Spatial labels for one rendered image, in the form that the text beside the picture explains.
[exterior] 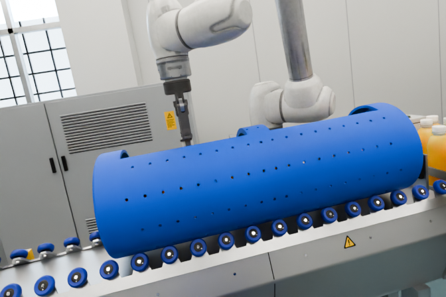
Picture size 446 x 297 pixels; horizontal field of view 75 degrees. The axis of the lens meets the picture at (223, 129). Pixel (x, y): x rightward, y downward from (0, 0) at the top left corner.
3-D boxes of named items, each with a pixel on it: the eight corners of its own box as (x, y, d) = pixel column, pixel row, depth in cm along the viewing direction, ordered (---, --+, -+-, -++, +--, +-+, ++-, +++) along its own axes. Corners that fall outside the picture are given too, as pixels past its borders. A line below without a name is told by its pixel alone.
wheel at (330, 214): (318, 219, 82) (320, 218, 80) (322, 205, 84) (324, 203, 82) (334, 226, 81) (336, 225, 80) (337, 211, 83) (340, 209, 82)
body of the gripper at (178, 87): (162, 81, 84) (168, 113, 85) (162, 81, 75) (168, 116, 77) (188, 77, 85) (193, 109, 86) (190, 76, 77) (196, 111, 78)
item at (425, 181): (398, 183, 103) (396, 149, 101) (404, 181, 103) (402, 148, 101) (423, 193, 93) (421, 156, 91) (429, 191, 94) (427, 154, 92)
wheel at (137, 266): (128, 267, 73) (126, 266, 72) (137, 249, 76) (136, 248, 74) (143, 275, 73) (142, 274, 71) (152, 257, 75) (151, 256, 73)
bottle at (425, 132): (426, 168, 118) (424, 122, 115) (444, 172, 112) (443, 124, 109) (413, 172, 116) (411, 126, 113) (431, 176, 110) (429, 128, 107)
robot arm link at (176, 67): (154, 59, 74) (159, 82, 75) (190, 54, 75) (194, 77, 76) (156, 62, 83) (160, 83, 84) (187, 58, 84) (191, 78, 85)
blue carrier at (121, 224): (126, 234, 95) (109, 148, 93) (364, 178, 109) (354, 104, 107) (107, 282, 67) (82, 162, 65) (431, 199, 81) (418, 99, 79)
